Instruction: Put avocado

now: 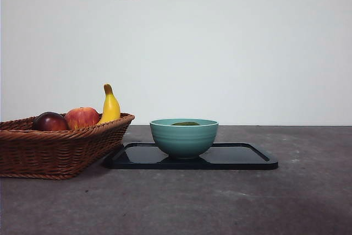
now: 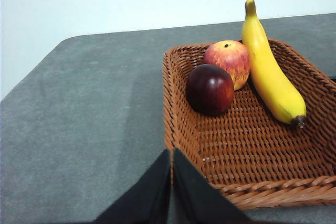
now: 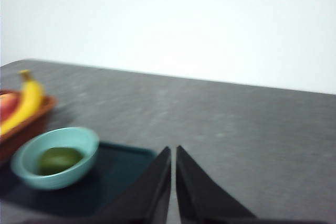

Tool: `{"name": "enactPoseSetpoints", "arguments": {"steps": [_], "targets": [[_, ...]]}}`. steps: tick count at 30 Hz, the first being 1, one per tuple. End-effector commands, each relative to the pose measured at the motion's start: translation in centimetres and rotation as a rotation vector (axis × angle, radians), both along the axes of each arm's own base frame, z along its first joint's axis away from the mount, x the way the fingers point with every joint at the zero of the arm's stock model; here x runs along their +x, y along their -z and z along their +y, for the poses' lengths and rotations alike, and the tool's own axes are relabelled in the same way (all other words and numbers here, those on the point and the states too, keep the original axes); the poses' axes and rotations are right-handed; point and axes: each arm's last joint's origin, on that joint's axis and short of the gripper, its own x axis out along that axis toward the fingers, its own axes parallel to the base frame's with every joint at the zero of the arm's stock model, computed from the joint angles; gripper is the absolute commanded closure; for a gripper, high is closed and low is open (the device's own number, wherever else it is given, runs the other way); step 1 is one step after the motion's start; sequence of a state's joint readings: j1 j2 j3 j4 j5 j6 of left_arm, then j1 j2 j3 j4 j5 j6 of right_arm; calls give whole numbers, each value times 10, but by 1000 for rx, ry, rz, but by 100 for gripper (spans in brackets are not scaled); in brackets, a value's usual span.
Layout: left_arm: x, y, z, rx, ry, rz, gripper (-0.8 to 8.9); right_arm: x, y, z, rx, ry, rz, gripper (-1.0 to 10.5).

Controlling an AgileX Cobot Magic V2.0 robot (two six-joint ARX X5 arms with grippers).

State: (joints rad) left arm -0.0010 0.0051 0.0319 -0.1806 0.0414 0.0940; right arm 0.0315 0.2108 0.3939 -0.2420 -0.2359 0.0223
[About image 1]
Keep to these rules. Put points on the green avocado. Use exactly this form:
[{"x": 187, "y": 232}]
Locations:
[{"x": 184, "y": 123}]

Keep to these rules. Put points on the teal ceramic bowl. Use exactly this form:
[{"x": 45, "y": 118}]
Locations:
[{"x": 184, "y": 141}]

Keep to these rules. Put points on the yellow banana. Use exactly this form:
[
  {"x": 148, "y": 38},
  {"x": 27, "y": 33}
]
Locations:
[{"x": 111, "y": 108}]

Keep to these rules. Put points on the black rectangular tray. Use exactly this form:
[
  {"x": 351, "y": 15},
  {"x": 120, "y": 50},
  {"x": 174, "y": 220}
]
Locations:
[{"x": 236, "y": 158}]

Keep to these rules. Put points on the red yellow apple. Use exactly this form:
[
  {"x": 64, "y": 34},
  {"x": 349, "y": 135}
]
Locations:
[{"x": 82, "y": 118}]

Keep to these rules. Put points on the dark red plum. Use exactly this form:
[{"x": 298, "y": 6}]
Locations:
[{"x": 50, "y": 122}]

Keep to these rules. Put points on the brown woven wicker basket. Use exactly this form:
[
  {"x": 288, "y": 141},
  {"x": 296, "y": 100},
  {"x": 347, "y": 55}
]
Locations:
[{"x": 55, "y": 152}]

